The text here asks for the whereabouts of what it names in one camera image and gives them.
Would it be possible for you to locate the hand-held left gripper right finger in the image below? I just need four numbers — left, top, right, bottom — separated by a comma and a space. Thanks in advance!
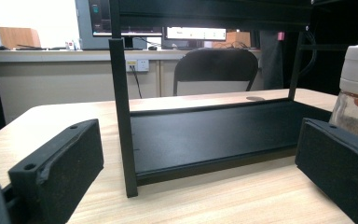
294, 117, 358, 224

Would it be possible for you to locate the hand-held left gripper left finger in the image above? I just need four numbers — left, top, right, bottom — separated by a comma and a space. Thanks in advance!
8, 119, 105, 224

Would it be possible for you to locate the black metal two-tier rack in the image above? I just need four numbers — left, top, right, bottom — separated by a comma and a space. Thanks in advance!
108, 0, 358, 199

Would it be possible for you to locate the grey round sticker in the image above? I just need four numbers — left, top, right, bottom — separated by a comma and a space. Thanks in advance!
245, 95, 266, 103

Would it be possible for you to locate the white counter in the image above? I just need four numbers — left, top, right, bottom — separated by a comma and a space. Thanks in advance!
0, 48, 262, 63

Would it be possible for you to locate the wooden board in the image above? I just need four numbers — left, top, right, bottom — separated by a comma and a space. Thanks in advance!
0, 26, 42, 49

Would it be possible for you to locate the computer monitor with dark screen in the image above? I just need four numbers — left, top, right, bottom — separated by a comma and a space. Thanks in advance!
88, 0, 163, 50

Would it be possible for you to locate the computer monitor with white screen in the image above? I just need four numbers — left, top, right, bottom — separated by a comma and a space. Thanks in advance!
164, 26, 227, 42

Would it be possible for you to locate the black power cable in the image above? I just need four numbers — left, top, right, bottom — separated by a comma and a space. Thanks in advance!
130, 64, 144, 99

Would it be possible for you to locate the white wall outlet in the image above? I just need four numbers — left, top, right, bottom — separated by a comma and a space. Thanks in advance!
125, 59, 150, 73

